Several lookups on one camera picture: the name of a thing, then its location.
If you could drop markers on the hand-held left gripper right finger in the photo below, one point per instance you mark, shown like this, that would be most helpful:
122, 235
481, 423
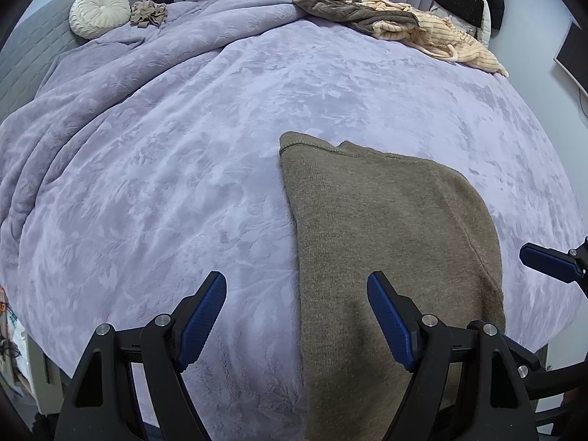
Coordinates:
388, 319

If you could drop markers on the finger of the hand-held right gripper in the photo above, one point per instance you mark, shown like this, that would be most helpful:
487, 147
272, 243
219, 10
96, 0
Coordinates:
526, 362
544, 259

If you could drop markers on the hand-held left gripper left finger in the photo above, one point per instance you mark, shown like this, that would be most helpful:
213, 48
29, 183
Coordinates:
204, 319

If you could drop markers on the olive knitted sweater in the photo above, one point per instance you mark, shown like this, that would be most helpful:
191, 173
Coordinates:
390, 239

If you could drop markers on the purple plush blanket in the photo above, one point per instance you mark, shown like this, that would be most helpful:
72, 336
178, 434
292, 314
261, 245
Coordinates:
161, 147

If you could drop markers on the white patterned object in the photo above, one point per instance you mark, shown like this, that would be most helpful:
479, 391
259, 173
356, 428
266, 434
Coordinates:
14, 340

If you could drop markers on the white hanging garment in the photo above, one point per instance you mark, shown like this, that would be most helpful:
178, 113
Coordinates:
484, 32

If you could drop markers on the cream striped garment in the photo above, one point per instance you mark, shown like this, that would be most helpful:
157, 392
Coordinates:
441, 36

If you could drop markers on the black glitter bag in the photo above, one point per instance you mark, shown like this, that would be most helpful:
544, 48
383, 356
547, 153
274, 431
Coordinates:
459, 2

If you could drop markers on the small beige crumpled cloth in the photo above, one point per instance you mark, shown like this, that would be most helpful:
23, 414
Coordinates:
149, 13

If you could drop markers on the brown fleece garment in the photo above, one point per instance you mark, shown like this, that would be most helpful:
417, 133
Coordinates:
340, 9

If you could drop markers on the grey quilted headboard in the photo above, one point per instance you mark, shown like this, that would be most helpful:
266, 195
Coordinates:
32, 50

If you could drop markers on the round white pleated cushion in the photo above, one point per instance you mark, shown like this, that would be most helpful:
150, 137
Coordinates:
99, 11

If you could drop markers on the grey bed frame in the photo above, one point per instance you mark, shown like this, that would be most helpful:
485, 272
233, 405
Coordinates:
39, 376

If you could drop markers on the dark wall screen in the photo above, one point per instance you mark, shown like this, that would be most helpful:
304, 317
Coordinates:
574, 59

